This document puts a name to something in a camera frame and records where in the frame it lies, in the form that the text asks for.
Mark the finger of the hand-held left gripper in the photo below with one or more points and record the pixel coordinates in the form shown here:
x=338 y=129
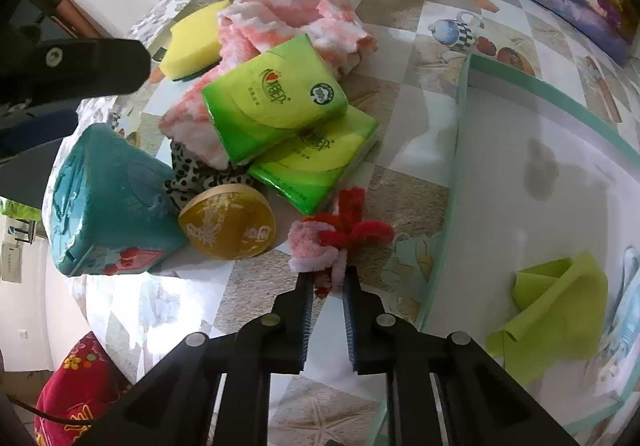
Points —
x=100 y=65
x=35 y=132

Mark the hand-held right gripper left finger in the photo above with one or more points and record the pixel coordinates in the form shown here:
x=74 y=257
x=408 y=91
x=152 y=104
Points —
x=303 y=326

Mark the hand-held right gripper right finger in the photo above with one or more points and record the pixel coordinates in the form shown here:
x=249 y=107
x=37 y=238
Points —
x=350 y=331

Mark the yellow sponge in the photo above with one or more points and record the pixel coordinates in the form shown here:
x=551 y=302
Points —
x=192 y=43

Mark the red pink pipe cleaner flower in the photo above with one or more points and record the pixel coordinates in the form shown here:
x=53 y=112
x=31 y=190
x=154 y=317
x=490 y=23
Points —
x=345 y=231

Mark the leopard print scrunchie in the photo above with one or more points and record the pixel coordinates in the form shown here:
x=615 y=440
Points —
x=192 y=176

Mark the green tissue packet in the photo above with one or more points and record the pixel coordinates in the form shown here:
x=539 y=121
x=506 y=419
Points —
x=270 y=96
x=320 y=161

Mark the white tray with green rim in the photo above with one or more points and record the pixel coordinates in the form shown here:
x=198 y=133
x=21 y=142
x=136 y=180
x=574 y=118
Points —
x=500 y=226

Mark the pink white fluffy towel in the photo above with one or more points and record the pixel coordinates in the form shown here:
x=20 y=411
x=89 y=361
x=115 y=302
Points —
x=280 y=21

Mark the teal plastic container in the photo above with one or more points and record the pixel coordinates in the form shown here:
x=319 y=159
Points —
x=105 y=196

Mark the yellow round box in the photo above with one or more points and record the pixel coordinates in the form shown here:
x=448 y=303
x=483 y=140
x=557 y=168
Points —
x=227 y=223

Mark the lime green cloth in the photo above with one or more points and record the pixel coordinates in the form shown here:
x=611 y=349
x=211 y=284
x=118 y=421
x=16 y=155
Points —
x=555 y=316

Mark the red embroidered cushion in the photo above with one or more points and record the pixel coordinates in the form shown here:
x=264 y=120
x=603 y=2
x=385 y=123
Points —
x=75 y=386

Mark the checked printed tablecloth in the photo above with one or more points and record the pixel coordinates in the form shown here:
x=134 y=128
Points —
x=400 y=11

